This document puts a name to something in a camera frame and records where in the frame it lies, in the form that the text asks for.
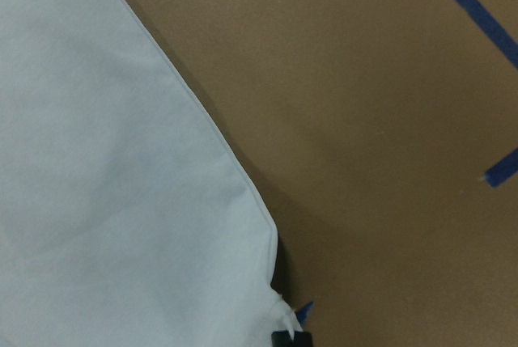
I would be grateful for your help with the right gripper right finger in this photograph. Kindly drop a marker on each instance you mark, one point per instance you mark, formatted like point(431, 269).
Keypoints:
point(302, 339)

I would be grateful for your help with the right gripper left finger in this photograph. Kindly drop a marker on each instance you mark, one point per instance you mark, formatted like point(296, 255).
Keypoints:
point(281, 339)

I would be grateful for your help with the light blue t-shirt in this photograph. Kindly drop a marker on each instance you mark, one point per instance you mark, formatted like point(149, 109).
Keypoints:
point(126, 219)

